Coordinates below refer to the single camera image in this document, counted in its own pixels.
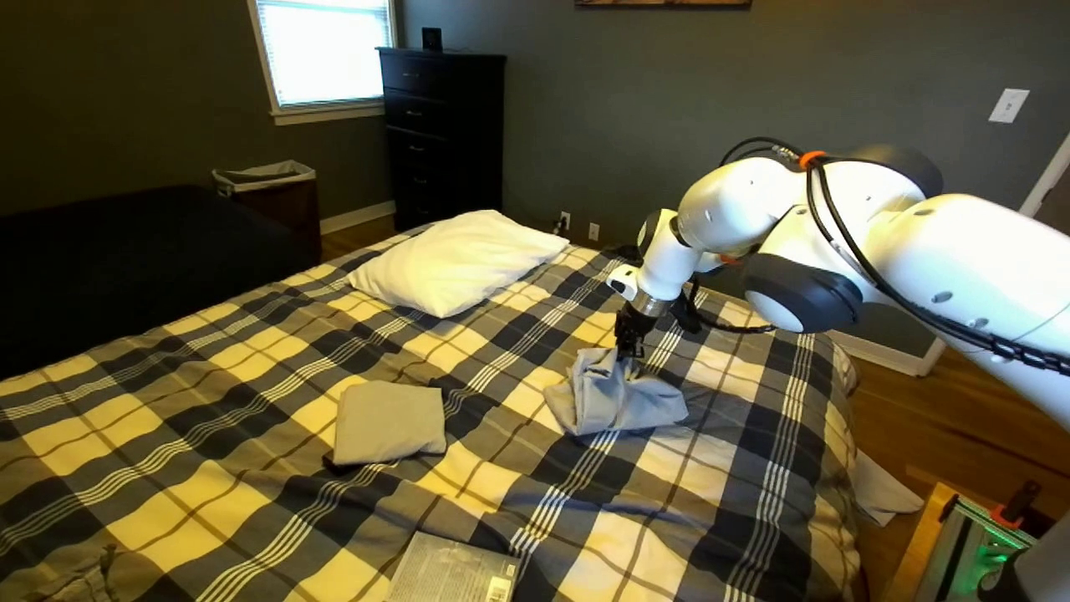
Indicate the green and wood stand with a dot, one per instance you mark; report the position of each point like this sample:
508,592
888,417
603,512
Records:
970,550

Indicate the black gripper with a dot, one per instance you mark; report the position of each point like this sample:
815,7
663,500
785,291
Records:
631,334

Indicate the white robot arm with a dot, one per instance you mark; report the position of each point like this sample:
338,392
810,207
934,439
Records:
828,236

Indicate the folded grey pillowcase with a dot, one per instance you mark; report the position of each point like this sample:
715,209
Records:
385,423

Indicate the clear plastic bag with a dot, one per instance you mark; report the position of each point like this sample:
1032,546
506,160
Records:
439,570

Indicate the plaid bed comforter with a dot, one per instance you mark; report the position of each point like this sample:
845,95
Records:
191,462

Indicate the white pillow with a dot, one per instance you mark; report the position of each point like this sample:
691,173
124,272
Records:
457,264

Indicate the white light switch plate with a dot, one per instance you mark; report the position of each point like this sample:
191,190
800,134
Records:
1009,104

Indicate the light blue pillowcase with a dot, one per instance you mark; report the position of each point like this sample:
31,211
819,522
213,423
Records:
603,395

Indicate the bright window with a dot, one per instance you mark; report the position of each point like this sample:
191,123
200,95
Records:
322,56

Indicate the black tall dresser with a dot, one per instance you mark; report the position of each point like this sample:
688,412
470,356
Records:
447,131

